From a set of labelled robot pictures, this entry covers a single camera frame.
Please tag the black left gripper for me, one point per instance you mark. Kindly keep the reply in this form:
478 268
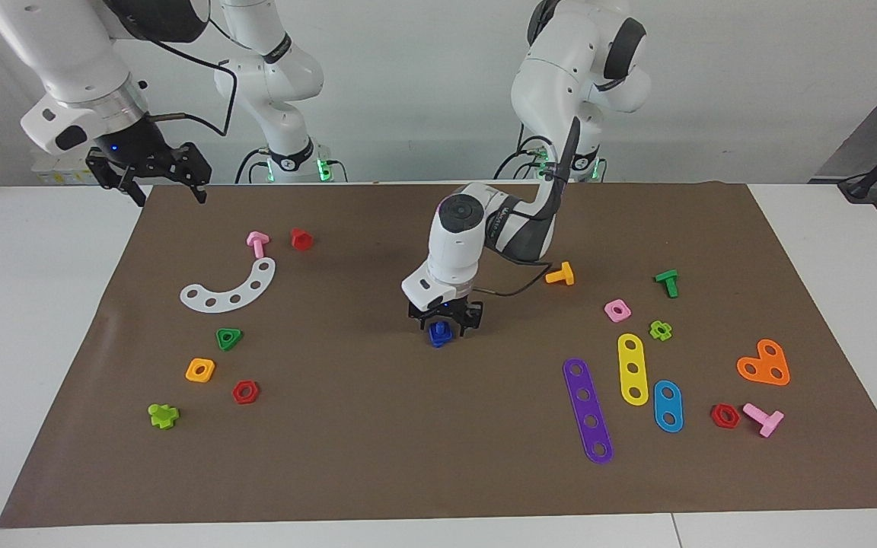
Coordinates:
446 310

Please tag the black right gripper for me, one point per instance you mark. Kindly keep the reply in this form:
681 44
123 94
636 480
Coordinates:
141 156

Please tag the blue square plastic nut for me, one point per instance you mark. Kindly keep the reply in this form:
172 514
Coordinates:
438 330

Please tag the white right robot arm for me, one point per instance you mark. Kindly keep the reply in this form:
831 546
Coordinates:
73 53

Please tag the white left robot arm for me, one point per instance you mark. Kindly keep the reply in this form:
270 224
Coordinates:
454 251

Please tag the pink plastic toy bolt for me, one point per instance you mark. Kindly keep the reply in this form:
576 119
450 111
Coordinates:
758 415
257 243

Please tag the white power strip box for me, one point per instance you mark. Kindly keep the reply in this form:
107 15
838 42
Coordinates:
58 175

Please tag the orange plastic toy bolt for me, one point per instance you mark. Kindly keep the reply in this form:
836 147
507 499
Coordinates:
560 274

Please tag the white curved five-hole plate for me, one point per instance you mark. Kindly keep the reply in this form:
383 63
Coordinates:
248 294

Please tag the brown table mat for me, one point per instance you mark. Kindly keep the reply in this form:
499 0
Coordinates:
408 457

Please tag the red hexagonal-head plastic bolt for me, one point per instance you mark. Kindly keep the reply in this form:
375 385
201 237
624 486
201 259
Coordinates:
301 239

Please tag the green triangular plastic nut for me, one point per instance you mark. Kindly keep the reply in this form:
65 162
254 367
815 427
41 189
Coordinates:
221 335

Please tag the pink square plastic nut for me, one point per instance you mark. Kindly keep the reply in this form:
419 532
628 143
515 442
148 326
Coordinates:
609 312

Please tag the purple four-hole plastic plate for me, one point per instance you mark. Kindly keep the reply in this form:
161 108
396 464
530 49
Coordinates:
588 409

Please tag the orange square plastic nut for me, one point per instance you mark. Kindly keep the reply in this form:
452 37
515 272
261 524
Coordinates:
191 373

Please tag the yellow three-hole plastic plate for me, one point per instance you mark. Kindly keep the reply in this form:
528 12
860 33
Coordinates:
633 358

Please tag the light green cross nut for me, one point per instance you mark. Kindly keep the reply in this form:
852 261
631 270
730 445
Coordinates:
655 332

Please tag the red hexagonal plastic nut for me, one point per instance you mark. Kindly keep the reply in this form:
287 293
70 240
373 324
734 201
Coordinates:
237 393
715 415

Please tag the dark green plastic bolt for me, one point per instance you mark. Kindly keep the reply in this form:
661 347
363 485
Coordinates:
668 282

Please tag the light green cross-head bolt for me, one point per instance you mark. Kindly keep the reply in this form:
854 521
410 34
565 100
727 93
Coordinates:
163 415

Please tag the blue two-hole plastic plate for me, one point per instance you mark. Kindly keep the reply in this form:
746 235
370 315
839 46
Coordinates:
668 407

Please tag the orange heart-shaped plastic plate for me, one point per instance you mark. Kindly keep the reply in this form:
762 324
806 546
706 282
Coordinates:
764 365

